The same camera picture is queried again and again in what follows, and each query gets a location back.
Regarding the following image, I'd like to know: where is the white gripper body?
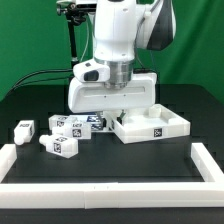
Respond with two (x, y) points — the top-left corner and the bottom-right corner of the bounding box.
(68, 73), (157, 113)

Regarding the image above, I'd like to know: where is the white square table top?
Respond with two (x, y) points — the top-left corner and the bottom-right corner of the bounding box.
(103, 104), (190, 144)

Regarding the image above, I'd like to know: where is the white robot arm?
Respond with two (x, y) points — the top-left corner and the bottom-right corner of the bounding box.
(68, 0), (176, 113)

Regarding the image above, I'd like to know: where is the white marker sheet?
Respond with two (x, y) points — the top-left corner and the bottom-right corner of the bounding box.
(68, 113), (116, 133)

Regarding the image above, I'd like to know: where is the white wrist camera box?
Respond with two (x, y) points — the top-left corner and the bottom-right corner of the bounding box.
(73, 59), (110, 82)

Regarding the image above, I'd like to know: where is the black cable upper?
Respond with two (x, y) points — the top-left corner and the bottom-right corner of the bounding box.
(13, 67), (75, 91)

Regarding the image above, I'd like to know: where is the black cable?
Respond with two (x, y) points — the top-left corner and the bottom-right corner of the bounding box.
(13, 77), (73, 92)
(13, 67), (75, 91)

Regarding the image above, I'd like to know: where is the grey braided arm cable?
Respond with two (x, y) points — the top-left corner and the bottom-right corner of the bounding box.
(134, 49), (161, 84)

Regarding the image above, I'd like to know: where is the black cable lower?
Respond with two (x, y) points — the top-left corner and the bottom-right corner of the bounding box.
(13, 77), (73, 92)

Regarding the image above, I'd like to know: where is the black camera stand pole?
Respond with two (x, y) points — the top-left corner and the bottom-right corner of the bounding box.
(56, 2), (88, 88)

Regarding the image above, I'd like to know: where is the overhead camera on stand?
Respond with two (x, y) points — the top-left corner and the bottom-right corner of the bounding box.
(56, 0), (98, 6)

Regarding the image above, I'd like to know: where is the white U-shaped fence frame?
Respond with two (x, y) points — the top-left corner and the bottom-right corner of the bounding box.
(0, 143), (224, 209)

